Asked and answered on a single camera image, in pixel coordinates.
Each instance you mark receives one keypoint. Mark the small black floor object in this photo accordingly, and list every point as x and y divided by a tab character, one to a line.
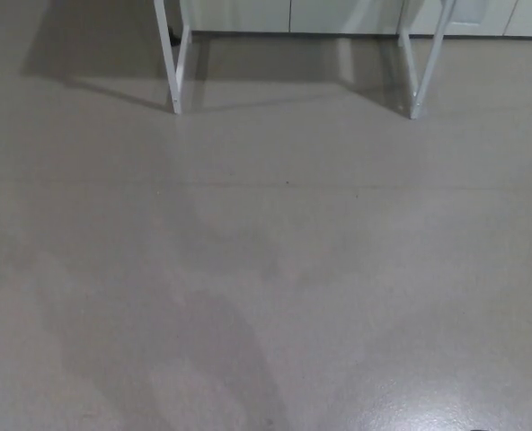
174	38

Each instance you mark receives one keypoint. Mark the white metal table leg frame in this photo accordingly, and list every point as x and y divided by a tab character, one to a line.
167	54
428	67

